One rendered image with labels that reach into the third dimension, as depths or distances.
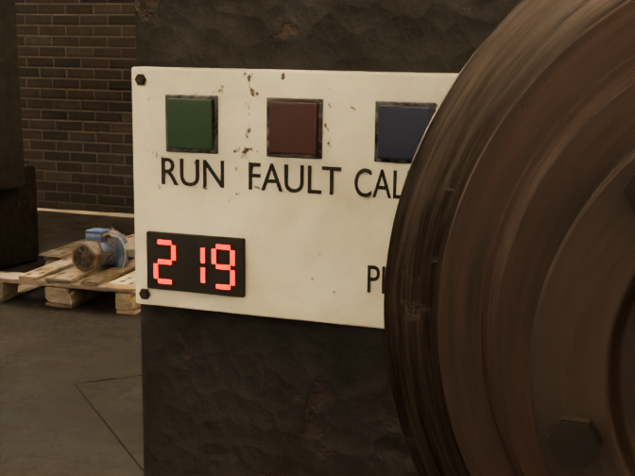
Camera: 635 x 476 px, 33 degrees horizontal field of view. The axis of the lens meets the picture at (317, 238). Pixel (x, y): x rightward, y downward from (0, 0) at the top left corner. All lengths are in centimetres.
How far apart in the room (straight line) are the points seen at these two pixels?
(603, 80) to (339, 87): 24
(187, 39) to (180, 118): 6
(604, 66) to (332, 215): 27
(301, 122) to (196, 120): 8
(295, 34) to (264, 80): 4
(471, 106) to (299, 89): 20
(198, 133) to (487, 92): 27
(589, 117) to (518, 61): 6
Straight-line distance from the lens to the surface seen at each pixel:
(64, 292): 516
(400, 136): 73
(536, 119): 56
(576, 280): 50
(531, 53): 58
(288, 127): 75
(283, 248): 77
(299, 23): 77
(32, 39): 807
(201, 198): 79
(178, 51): 81
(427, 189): 59
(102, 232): 524
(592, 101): 55
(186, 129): 78
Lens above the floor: 126
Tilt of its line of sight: 10 degrees down
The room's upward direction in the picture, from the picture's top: 1 degrees clockwise
